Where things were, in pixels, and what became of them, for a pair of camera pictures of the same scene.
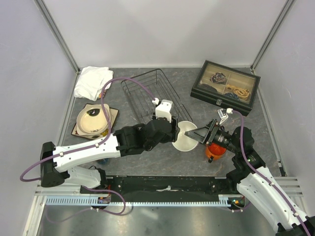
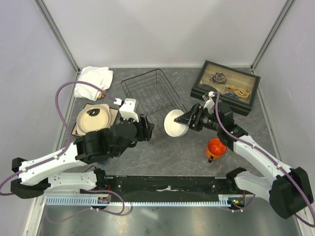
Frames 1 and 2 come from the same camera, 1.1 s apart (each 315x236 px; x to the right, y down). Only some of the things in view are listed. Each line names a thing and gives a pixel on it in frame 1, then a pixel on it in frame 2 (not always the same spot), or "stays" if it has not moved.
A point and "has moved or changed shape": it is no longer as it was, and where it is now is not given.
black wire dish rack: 150,94 stays
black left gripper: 172,136 -> 145,132
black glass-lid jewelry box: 226,87 stays
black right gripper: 204,131 -> 187,118
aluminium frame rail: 58,35 stays
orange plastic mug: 215,150 stays
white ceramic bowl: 187,139 has moved or changed shape
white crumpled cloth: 91,80 stays
